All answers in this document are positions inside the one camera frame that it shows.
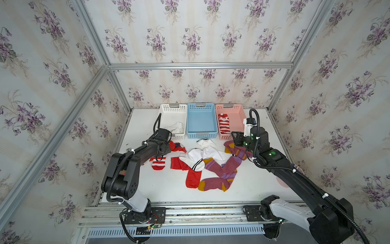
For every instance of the white sock upper middle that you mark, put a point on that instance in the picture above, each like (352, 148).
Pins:
(217, 155)

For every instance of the blue plastic basket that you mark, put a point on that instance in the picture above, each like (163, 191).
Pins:
(201, 121)

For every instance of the red white striped santa sock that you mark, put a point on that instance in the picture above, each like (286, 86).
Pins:
(224, 124)

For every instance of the red snowflake sock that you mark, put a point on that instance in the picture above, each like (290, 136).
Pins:
(176, 146)

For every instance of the purple striped sock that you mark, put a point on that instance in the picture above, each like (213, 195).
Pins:
(226, 171)

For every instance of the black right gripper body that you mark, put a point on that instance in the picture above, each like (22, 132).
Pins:
(246, 142)

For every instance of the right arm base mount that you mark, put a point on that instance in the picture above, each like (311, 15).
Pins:
(256, 213)

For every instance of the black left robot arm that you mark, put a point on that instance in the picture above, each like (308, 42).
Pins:
(121, 179)

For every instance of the small white ankle sock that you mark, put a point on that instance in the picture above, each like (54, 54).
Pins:
(176, 128)

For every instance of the white plastic basket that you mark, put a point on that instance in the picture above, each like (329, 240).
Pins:
(168, 115)

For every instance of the pink plastic basket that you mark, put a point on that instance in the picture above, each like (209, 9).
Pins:
(236, 115)

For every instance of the plain red sock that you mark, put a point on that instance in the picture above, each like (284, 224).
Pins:
(193, 177)

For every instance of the purple yellow sock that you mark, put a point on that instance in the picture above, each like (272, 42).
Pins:
(222, 182)
(240, 152)

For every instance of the pink round object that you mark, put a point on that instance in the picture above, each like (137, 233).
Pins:
(282, 183)

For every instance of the purple yellow sock front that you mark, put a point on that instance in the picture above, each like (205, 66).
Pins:
(222, 182)

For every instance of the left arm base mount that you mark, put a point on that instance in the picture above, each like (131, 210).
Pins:
(153, 215)

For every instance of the aluminium rail front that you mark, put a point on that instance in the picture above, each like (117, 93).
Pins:
(177, 213)

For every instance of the white sock with black stripes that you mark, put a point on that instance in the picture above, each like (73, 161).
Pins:
(193, 159)

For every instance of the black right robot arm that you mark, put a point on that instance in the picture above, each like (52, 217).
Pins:
(329, 221)

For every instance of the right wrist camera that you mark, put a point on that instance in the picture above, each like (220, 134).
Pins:
(248, 125)

